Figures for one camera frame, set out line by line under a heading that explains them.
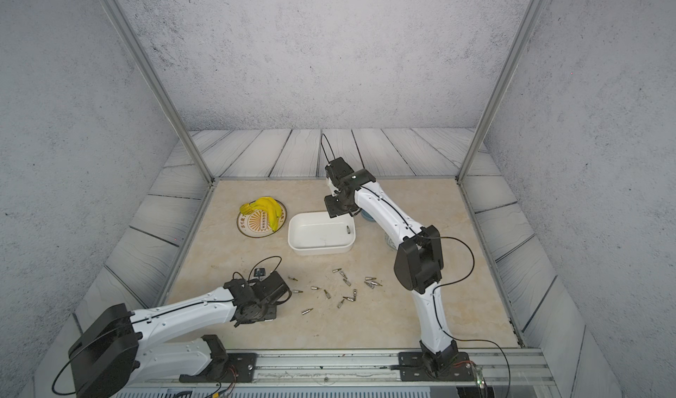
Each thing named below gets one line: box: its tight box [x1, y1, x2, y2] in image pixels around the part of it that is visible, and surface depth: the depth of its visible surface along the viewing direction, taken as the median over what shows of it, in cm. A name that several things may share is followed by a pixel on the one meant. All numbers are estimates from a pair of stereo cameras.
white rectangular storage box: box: [287, 211, 357, 256], surface depth 102 cm
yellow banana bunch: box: [239, 196, 282, 232], surface depth 107 cm
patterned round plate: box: [236, 199, 287, 238], surface depth 107 cm
